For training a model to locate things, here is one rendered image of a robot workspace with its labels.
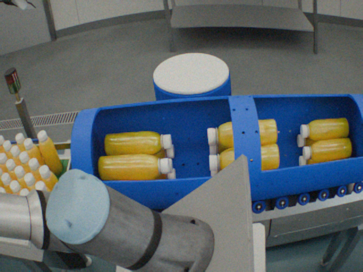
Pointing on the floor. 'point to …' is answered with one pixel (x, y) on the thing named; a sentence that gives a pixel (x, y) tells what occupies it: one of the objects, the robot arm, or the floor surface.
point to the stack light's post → (25, 119)
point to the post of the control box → (38, 266)
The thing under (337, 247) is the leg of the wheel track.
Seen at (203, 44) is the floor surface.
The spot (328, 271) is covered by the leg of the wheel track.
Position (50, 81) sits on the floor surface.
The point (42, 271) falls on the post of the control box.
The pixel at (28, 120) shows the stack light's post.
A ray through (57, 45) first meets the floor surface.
